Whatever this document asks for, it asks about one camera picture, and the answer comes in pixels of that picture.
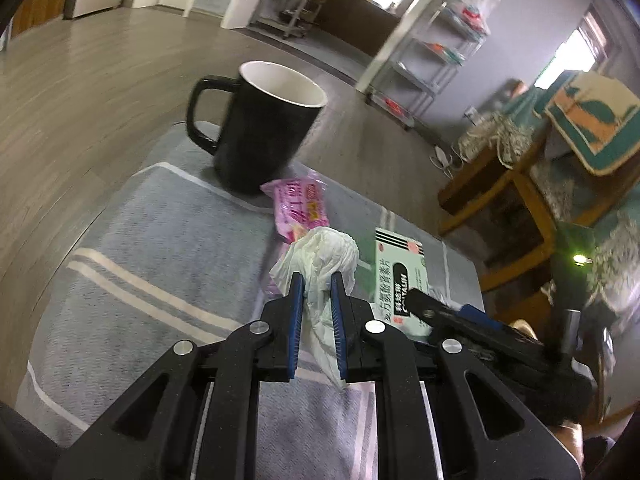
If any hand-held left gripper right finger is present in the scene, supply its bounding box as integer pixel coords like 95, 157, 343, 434
329, 270, 583, 480

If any black mug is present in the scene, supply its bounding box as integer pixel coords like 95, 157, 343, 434
186, 60, 328, 194

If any green white medicine box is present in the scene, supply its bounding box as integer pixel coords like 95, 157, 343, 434
367, 226, 436, 338

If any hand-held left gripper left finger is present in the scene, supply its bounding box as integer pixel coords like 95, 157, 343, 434
52, 271, 306, 480

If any grey striped tablecloth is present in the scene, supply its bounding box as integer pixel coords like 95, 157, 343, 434
15, 122, 486, 480

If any pink snack packet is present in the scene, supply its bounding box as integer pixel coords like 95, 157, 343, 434
260, 169, 331, 246

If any quilted teal chair cushion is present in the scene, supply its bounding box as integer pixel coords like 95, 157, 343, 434
532, 71, 640, 177

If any white plastic bag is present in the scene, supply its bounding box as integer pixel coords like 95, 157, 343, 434
450, 0, 501, 36

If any grey metal shelf rack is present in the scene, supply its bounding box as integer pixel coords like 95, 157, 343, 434
365, 0, 488, 131

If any kitchen counter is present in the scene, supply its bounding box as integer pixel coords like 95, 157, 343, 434
315, 0, 401, 58

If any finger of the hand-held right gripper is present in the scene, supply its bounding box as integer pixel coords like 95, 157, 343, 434
403, 287, 481, 346
459, 303, 546, 351

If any white tissue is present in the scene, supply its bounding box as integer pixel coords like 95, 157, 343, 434
269, 226, 360, 391

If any side wall window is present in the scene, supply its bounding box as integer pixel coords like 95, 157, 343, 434
535, 5, 608, 91

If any wooden sofa with cushions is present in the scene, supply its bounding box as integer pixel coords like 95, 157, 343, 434
457, 80, 640, 311

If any wooden chair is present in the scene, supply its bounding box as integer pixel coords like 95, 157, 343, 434
439, 125, 558, 293

